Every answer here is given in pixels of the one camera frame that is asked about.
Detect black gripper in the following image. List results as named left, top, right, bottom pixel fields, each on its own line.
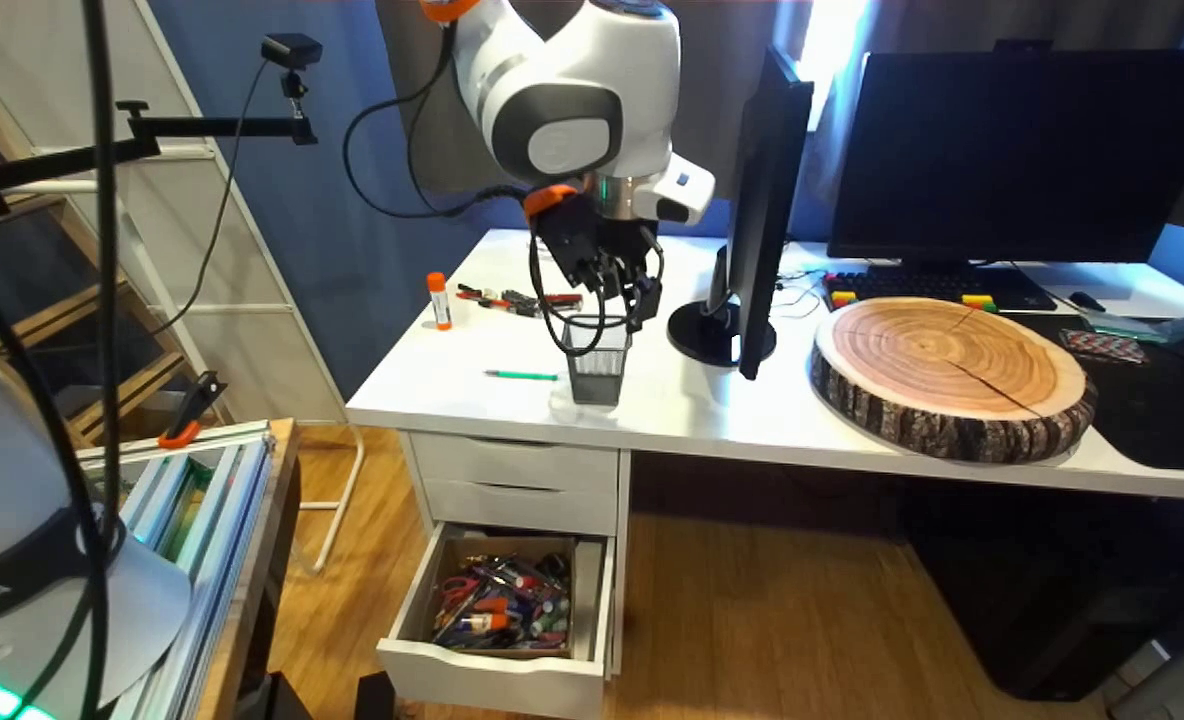
left=533, top=192, right=668, bottom=336

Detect grey metal mesh basket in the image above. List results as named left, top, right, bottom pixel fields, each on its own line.
left=560, top=304, right=638, bottom=412

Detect green pen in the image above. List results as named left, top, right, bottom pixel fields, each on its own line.
left=480, top=362, right=569, bottom=386

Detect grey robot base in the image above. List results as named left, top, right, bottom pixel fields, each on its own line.
left=0, top=356, right=199, bottom=720

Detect white closed desk drawer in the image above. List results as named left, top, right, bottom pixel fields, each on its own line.
left=404, top=426, right=626, bottom=540

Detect white open desk drawer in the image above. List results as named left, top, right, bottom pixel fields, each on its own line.
left=371, top=521, right=620, bottom=720

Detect dark bin under desk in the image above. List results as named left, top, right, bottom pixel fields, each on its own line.
left=900, top=486, right=1184, bottom=708

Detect black desk mat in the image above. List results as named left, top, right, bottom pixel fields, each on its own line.
left=1017, top=308, right=1184, bottom=473

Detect black slim computer monitor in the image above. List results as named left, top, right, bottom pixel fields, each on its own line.
left=666, top=43, right=819, bottom=384

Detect orange capped glue bottle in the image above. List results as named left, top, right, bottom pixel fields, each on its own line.
left=419, top=268, right=459, bottom=336

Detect black keyboard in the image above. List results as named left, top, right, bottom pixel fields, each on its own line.
left=819, top=263, right=1065, bottom=316

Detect round wood slice cushion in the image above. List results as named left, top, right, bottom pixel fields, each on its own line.
left=803, top=293, right=1100, bottom=466

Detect black webcam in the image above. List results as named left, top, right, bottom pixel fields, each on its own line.
left=257, top=29, right=330, bottom=105

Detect black wide computer monitor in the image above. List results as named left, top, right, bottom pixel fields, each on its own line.
left=823, top=43, right=1184, bottom=312

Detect orange black clamp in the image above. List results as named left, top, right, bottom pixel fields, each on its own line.
left=156, top=366, right=233, bottom=450

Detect wooden cart with folders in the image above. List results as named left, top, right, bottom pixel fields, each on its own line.
left=72, top=416, right=305, bottom=720

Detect white metal rack frame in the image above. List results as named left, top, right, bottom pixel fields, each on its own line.
left=0, top=0, right=371, bottom=581

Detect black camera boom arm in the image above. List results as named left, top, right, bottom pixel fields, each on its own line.
left=0, top=94, right=322, bottom=208

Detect thick black cable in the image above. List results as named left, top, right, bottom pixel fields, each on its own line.
left=0, top=0, right=130, bottom=720

